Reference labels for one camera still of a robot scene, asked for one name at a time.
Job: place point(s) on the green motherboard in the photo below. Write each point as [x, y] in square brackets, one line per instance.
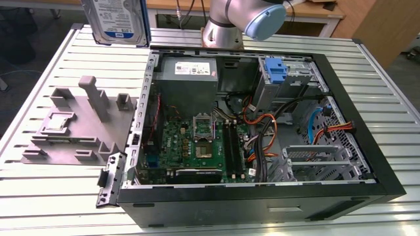
[177, 147]

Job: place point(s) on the grey metal disk bay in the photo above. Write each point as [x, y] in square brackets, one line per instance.
[311, 147]

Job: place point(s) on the wooden desk white frame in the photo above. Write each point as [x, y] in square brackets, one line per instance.
[311, 11]
[49, 3]

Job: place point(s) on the grey expansion card retainer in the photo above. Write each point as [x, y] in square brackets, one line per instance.
[113, 177]

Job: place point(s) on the silver CPU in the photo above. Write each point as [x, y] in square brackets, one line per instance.
[59, 123]

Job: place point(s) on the CPU socket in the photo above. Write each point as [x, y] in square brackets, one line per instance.
[205, 151]

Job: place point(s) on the black PC case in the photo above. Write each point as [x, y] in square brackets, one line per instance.
[229, 209]

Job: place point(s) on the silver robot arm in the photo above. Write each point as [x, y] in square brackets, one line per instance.
[220, 34]

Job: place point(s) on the wooden cabinet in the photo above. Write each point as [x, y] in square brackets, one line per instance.
[387, 29]

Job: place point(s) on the black chair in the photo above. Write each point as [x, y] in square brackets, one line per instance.
[16, 37]

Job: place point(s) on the grey power supply unit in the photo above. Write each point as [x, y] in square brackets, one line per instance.
[187, 91]

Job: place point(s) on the hard disk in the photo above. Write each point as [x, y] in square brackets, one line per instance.
[115, 19]

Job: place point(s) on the locking lever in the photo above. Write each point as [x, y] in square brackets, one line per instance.
[215, 130]

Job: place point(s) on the grey parts rack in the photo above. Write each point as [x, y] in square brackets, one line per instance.
[88, 127]

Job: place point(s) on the black graphics card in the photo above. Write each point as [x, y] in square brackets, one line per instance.
[196, 173]

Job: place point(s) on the blue plastic bay latch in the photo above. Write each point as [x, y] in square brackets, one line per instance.
[275, 71]

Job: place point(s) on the green RAM stick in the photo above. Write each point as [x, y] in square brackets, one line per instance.
[73, 140]

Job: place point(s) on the office chair wheel base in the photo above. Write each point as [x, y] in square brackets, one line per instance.
[413, 52]

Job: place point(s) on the black RAM slot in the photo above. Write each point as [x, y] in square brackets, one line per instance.
[236, 150]
[228, 150]

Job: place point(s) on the grey metal drive cage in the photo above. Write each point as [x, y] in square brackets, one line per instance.
[272, 96]

